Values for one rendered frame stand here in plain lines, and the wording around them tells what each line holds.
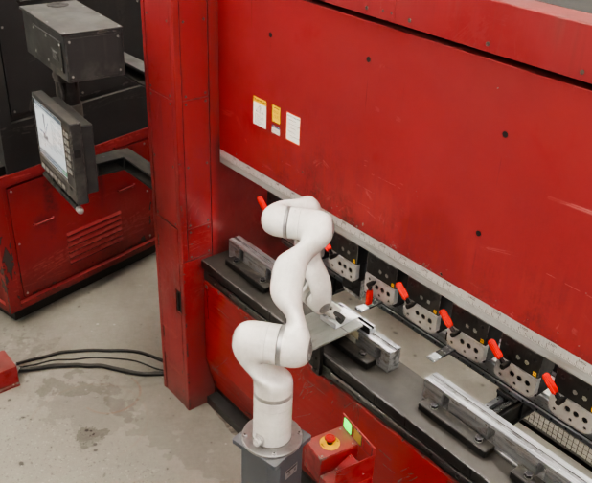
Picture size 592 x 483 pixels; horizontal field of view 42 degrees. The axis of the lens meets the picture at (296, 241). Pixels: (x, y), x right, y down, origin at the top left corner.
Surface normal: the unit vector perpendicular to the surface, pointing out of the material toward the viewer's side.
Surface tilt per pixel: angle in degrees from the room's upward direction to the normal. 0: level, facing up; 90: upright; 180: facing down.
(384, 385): 0
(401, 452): 90
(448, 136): 90
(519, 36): 90
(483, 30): 90
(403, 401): 0
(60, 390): 0
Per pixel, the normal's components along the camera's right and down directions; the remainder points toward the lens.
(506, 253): -0.78, 0.29
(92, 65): 0.57, 0.43
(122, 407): 0.04, -0.87
